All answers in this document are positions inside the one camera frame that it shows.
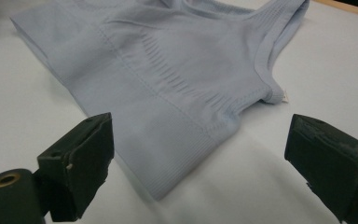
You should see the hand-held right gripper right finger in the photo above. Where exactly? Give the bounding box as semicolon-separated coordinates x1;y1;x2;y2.
283;113;358;224

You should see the light blue ribbed sports bra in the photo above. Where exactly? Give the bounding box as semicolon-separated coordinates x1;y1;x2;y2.
9;0;310;202

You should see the white table mat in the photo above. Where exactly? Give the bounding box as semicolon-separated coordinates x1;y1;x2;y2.
0;0;358;224

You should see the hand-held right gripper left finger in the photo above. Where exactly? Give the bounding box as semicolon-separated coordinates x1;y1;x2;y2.
36;112;116;223

